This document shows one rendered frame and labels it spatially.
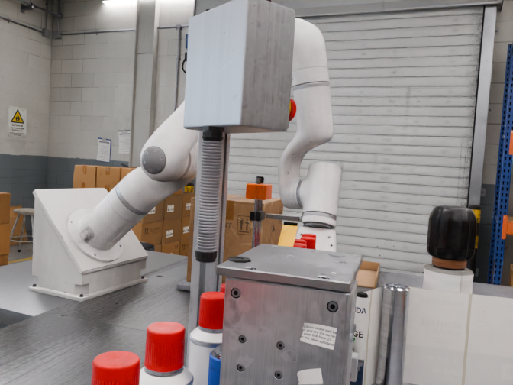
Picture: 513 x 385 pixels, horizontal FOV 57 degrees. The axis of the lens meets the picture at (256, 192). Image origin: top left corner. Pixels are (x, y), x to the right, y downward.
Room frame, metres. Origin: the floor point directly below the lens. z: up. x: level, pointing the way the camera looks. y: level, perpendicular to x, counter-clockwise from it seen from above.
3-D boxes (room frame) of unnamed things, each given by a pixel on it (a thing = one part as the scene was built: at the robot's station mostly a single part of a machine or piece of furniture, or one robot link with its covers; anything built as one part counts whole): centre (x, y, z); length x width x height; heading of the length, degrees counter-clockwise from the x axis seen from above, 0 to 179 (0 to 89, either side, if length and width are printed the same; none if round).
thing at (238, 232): (1.62, 0.05, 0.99); 0.30 x 0.24 x 0.27; 165
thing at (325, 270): (0.44, -0.04, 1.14); 0.14 x 0.11 x 0.01; 163
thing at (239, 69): (0.79, 0.04, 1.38); 0.17 x 0.10 x 0.19; 38
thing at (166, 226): (5.05, 1.23, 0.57); 1.20 x 0.85 x 1.14; 159
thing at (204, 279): (0.87, 0.08, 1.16); 0.04 x 0.04 x 0.67; 73
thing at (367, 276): (1.83, -0.35, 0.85); 0.30 x 0.26 x 0.04; 163
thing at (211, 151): (0.74, 0.07, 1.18); 0.04 x 0.04 x 0.21
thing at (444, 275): (0.87, -0.36, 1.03); 0.09 x 0.09 x 0.30
